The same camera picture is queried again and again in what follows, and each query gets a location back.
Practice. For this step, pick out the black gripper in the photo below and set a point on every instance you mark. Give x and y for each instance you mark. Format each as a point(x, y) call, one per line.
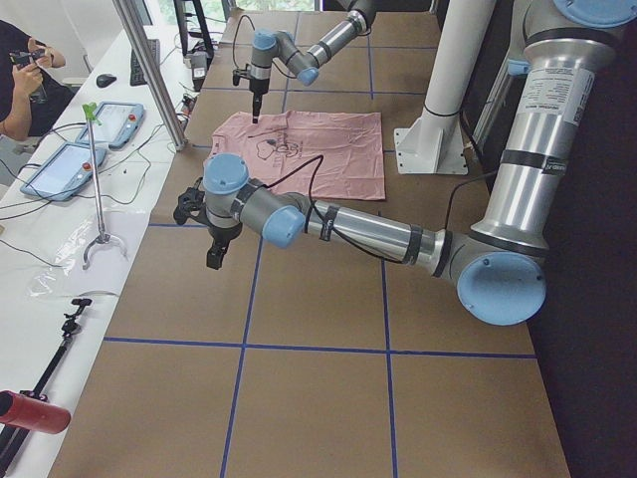
point(257, 88)
point(220, 234)

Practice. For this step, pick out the pink Snoopy t-shirt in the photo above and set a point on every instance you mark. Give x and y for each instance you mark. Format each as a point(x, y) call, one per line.
point(330, 155)

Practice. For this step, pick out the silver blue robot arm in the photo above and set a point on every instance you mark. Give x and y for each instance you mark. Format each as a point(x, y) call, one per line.
point(269, 46)
point(558, 45)

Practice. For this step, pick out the black power adapter box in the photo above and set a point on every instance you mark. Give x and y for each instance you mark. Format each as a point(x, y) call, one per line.
point(199, 63)

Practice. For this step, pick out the clear plastic sheet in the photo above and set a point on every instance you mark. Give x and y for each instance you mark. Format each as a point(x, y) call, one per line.
point(82, 268)

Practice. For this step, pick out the far blue teach pendant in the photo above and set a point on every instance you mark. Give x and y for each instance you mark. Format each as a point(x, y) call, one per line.
point(114, 123)

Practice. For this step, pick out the blue teach pendant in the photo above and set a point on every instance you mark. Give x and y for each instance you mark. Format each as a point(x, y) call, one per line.
point(114, 123)
point(64, 174)

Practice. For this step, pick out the black computer mouse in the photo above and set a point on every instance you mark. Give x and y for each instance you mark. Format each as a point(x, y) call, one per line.
point(105, 80)

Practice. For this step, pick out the metal grabber stick green tip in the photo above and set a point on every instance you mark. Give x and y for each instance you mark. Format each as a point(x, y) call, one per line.
point(103, 238)

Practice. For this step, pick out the near blue teach pendant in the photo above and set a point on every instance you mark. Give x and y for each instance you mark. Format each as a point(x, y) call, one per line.
point(64, 174)

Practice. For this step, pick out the person in black shirt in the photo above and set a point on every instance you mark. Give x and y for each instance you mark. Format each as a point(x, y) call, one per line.
point(31, 100)

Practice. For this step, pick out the red cylinder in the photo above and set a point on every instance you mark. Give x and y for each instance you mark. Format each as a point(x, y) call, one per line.
point(21, 411)

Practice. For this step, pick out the black tripod stick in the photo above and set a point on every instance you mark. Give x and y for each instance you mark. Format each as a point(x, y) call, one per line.
point(12, 438)

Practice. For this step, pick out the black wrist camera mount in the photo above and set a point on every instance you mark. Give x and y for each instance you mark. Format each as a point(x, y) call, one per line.
point(240, 74)
point(190, 206)

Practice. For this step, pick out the black stand frame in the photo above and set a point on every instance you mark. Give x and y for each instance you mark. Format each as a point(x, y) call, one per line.
point(194, 34)

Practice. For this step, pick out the aluminium frame post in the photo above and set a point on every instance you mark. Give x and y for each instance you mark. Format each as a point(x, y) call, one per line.
point(135, 32)

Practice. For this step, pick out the white pillar base mount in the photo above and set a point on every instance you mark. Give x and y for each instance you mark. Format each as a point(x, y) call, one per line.
point(434, 144)

